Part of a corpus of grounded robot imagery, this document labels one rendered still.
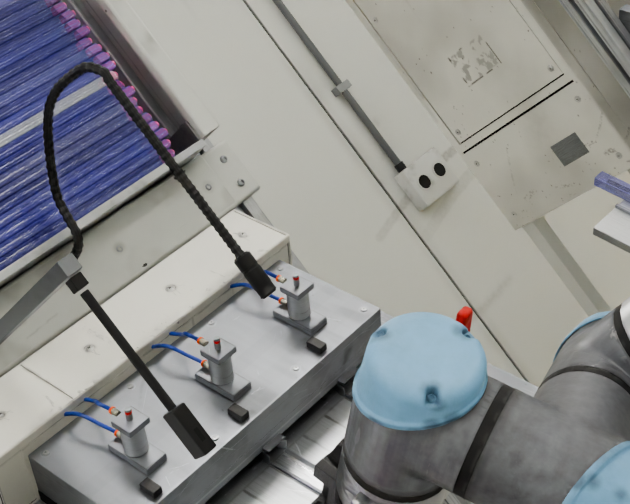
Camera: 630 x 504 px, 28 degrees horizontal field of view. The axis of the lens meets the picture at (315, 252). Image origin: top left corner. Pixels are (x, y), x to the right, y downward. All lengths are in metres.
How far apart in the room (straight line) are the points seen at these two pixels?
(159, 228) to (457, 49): 0.91
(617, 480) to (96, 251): 0.69
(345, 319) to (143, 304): 0.20
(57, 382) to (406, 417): 0.51
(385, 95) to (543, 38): 1.56
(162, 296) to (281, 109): 2.11
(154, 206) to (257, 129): 1.95
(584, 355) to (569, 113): 1.21
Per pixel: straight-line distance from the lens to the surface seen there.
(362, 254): 3.28
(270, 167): 3.23
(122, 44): 1.41
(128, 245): 1.30
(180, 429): 1.01
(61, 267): 1.00
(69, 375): 1.18
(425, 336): 0.75
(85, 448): 1.14
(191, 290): 1.24
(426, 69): 2.17
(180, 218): 1.33
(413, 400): 0.73
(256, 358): 1.19
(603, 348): 0.85
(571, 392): 0.80
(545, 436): 0.75
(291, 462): 1.17
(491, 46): 2.06
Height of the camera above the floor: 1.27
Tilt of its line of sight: 2 degrees down
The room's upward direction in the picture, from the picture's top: 37 degrees counter-clockwise
